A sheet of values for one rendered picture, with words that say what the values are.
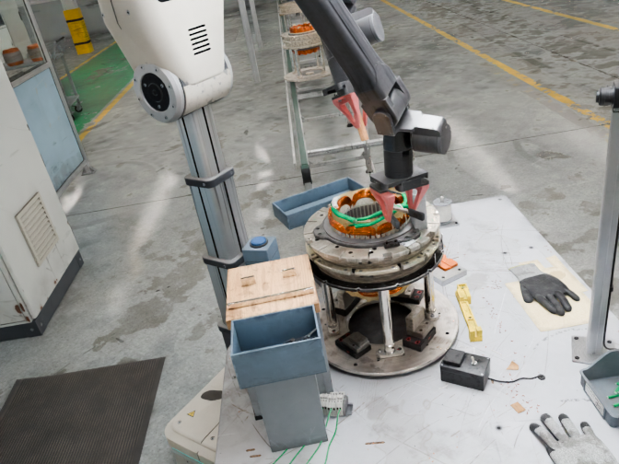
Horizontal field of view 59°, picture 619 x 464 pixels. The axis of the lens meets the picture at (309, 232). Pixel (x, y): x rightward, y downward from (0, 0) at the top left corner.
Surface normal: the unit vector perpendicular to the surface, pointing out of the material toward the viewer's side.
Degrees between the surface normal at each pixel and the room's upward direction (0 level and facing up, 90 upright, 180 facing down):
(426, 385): 0
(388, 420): 0
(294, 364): 90
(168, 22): 90
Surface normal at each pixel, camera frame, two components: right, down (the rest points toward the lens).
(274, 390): 0.11, 0.46
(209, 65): 0.83, 0.15
